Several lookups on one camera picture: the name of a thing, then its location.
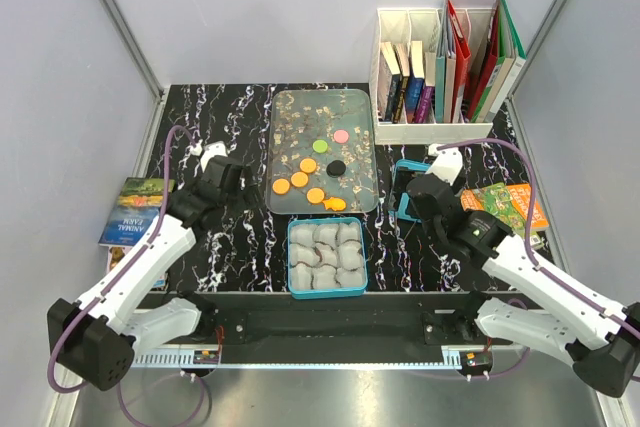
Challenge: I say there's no black sandwich cookie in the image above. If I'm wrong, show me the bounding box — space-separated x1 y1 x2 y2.
326 160 346 178

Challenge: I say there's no pink round cookie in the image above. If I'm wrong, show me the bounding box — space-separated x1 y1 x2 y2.
333 129 349 144

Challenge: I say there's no green round cookie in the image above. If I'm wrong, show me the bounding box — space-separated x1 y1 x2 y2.
312 139 328 153

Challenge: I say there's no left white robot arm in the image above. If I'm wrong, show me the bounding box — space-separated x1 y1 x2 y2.
47 156 261 393

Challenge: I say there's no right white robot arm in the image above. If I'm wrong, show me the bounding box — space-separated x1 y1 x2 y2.
391 165 639 398

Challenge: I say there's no teal tin lid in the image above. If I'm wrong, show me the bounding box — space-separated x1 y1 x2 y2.
399 159 431 223

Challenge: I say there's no orange round cookie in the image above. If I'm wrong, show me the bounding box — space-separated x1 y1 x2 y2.
272 178 291 195
290 171 309 188
299 158 317 174
306 187 325 205

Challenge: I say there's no purple paperback book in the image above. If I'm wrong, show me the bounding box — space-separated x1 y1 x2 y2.
414 51 437 124

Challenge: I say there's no orange fish cookie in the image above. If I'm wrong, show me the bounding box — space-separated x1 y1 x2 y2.
323 197 346 212

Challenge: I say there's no orange treehouse book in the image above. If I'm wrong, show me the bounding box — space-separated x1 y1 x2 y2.
460 183 531 237

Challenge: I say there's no floral glass tray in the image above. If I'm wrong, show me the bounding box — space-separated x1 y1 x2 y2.
265 89 379 215

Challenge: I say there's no blue paperback book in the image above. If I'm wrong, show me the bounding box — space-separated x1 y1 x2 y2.
405 40 425 123

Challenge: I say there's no teal cookie tin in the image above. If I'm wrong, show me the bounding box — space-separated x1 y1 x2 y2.
287 217 368 300

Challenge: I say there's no white book organizer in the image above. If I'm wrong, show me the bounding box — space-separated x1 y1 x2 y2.
369 8 493 145

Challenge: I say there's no teal folder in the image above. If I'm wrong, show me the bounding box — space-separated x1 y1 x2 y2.
434 7 446 123

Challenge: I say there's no red folder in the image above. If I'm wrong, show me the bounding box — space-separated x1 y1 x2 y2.
446 0 471 123

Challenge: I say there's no book under Animal Farm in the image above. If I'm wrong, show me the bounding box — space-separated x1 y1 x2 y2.
105 244 169 291

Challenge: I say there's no green folder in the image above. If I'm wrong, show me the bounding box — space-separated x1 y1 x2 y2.
467 0 527 123

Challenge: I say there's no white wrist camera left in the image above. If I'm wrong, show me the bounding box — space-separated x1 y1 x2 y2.
188 141 228 171

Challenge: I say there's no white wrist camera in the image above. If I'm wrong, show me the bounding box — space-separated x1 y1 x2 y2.
188 141 228 171
426 144 463 186

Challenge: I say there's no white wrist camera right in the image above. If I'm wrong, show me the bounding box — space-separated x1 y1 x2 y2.
426 144 463 186

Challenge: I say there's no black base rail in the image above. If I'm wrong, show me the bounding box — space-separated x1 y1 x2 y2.
134 290 516 366

